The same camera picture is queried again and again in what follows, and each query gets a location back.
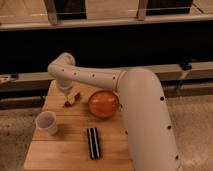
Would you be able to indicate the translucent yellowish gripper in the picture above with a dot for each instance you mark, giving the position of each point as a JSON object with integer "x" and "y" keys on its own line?
{"x": 71, "y": 97}

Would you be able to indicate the dark red pepper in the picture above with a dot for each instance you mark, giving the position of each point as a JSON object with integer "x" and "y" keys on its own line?
{"x": 77, "y": 97}

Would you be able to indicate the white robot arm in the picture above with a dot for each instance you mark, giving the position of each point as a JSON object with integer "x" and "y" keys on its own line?
{"x": 151, "y": 140}

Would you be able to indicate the white plastic cup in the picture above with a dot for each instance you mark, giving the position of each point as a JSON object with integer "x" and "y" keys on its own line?
{"x": 46, "y": 121}

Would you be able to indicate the orange bowl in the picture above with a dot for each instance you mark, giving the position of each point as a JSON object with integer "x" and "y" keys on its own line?
{"x": 103, "y": 104}

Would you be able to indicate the black white striped block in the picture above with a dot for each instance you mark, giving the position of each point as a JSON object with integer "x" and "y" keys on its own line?
{"x": 93, "y": 143}

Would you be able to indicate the metal railing beam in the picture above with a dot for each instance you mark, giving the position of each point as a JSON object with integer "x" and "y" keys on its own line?
{"x": 166, "y": 73}

